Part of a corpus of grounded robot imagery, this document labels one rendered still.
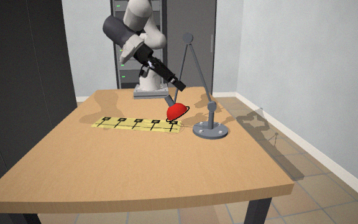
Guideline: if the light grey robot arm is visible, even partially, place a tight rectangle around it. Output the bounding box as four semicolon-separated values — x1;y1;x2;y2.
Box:
103;0;167;91

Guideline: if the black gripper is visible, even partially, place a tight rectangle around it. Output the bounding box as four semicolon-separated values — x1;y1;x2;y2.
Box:
133;43;186;91

